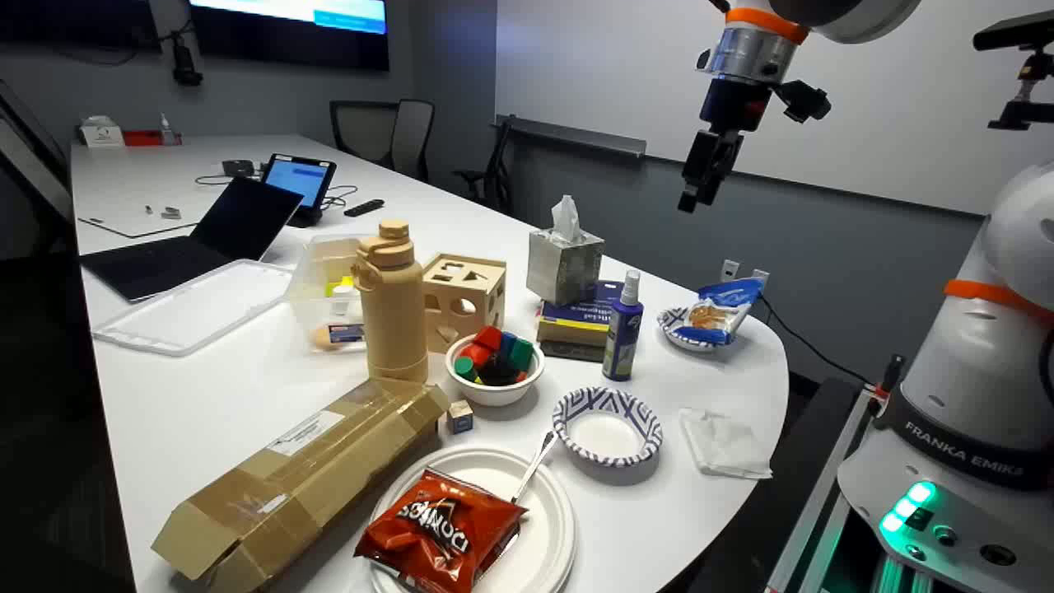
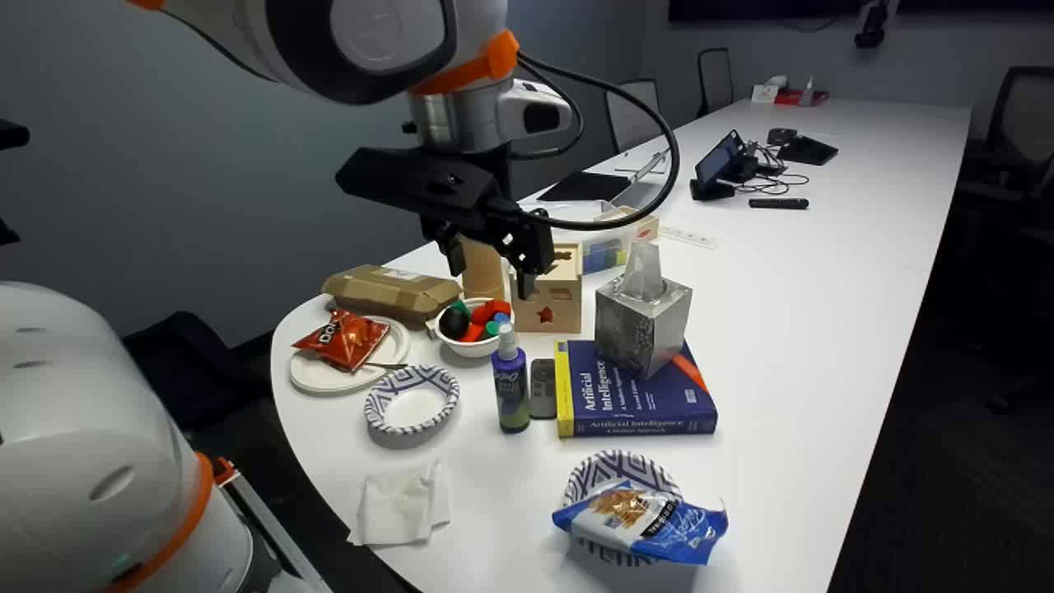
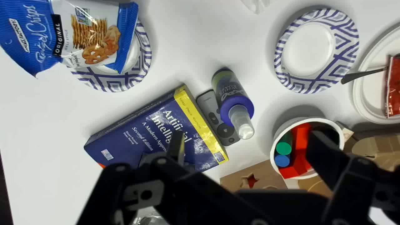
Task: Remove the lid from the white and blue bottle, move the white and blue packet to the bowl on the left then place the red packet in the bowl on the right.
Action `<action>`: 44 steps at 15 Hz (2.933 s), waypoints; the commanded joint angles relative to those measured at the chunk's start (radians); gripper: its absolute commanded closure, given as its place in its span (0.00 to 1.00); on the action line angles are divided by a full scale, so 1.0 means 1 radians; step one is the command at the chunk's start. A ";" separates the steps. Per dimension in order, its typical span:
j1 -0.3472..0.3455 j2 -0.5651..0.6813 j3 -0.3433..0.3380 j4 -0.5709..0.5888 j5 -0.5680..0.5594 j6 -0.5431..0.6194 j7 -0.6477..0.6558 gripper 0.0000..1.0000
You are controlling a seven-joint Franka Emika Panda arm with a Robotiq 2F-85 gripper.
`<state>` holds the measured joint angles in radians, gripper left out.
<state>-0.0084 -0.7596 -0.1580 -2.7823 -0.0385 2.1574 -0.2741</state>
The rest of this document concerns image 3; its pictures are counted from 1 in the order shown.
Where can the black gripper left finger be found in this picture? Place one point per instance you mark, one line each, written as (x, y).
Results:
(176, 148)

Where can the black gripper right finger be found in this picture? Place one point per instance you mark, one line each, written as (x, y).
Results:
(329, 162)

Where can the red snack packet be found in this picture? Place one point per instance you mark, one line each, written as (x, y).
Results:
(393, 88)

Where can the blue white pretzel crisps packet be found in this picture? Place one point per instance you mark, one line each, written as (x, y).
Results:
(38, 34)

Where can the white bowl of blocks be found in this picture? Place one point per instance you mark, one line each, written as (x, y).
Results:
(288, 154)

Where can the blue yellow textbook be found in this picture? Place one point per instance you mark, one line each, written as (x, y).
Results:
(150, 129)

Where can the black remote control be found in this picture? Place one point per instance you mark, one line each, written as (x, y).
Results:
(208, 104)

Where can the wooden shape sorter box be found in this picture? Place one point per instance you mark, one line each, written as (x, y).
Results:
(264, 177)

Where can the white foam plate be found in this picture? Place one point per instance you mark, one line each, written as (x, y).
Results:
(368, 93)

